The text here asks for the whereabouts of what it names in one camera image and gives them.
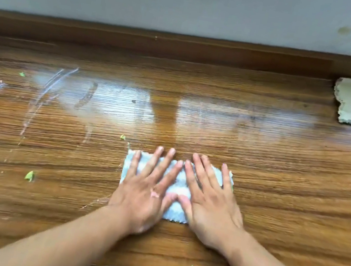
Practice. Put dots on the person's left hand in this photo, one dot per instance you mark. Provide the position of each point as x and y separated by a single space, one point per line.
139 202

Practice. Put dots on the person's right hand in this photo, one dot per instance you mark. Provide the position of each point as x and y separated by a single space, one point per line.
214 217

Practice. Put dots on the person's left thumb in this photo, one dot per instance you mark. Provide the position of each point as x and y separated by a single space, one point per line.
169 204

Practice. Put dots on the person's left little finger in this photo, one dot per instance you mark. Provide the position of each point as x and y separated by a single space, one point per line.
133 164

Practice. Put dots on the person's right little finger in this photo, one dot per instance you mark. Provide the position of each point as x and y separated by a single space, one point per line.
227 177

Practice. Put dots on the person's left middle finger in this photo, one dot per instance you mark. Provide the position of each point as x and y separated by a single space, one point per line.
162 166

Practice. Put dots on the person's right middle finger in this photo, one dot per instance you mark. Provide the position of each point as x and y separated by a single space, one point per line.
201 174

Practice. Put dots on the person's right thumb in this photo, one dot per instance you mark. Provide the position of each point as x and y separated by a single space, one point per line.
185 205

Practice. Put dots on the light blue cleaning cloth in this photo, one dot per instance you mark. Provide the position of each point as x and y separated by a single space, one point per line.
179 189

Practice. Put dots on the person's left forearm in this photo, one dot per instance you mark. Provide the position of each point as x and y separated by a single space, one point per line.
68 241

